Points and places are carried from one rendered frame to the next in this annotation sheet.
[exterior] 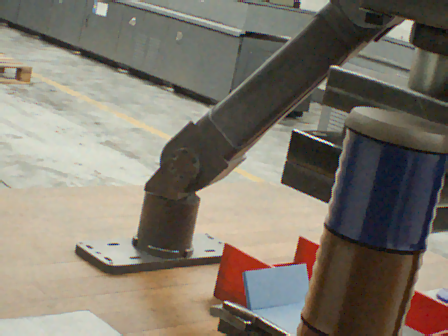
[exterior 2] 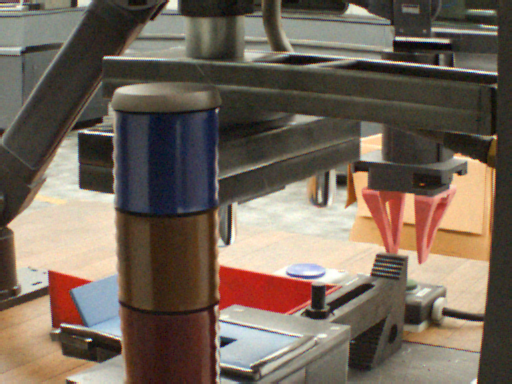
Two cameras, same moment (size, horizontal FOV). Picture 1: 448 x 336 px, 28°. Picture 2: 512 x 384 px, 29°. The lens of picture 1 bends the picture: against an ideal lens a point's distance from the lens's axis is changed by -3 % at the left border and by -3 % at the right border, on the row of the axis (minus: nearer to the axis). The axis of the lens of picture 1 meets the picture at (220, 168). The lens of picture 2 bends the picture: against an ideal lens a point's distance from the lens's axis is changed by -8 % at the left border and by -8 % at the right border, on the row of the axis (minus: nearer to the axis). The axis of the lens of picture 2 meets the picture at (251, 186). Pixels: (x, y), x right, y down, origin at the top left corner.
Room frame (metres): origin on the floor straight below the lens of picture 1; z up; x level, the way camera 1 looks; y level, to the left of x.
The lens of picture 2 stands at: (-0.06, -0.01, 1.24)
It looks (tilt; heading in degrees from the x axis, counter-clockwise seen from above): 12 degrees down; 348
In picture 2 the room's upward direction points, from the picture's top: straight up
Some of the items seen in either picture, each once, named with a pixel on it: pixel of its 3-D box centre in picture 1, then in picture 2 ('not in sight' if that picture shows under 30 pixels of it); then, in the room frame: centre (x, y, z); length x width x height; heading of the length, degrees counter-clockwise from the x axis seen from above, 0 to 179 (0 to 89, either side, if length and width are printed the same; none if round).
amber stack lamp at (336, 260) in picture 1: (363, 279); (166, 251); (0.31, -0.06, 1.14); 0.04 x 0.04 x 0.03
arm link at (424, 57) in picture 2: not in sight; (417, 76); (0.86, -0.37, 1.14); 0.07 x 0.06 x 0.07; 73
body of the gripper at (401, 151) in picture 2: not in sight; (411, 139); (0.86, -0.36, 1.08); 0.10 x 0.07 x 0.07; 45
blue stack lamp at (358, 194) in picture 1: (388, 185); (165, 154); (0.31, -0.06, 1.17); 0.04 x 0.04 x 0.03
